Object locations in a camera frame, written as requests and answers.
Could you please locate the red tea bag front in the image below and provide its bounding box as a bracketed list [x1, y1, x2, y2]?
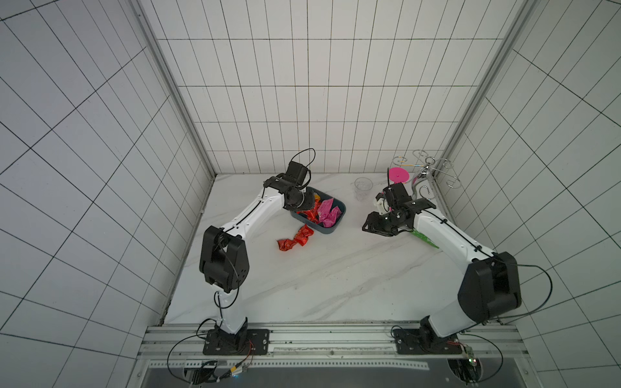
[299, 202, 320, 224]

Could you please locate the red tea bag pile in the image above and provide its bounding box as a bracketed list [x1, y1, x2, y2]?
[294, 225, 314, 246]
[278, 239, 298, 252]

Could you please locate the pink tea bag front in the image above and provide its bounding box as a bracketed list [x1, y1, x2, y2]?
[321, 206, 342, 229]

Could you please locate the pink tea bag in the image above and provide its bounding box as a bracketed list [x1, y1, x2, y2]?
[321, 206, 342, 229]
[319, 198, 334, 223]

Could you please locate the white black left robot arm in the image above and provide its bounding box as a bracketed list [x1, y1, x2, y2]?
[199, 180, 315, 354]

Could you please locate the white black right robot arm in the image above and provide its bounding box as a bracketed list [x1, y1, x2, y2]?
[362, 199, 522, 354]

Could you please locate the teal plastic storage box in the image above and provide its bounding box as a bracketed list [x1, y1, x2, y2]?
[291, 187, 346, 234]

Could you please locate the chrome glass holder stand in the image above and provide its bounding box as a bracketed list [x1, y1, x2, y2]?
[391, 150, 463, 200]

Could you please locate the green snack packet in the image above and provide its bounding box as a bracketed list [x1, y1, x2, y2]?
[411, 230, 439, 249]

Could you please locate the pink plastic goblet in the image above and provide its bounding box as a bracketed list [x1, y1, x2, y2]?
[388, 167, 410, 184]

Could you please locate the clear plastic cup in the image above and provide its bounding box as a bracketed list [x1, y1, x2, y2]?
[354, 176, 374, 201]

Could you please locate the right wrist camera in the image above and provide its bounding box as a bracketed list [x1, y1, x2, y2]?
[375, 183, 412, 214]

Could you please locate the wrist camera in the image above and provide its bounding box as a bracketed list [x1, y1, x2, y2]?
[285, 161, 310, 186]
[375, 183, 412, 214]

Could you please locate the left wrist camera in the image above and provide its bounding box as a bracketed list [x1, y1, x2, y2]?
[285, 161, 310, 186]

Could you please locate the aluminium mounting rail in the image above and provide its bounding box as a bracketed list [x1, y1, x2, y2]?
[129, 321, 542, 387]

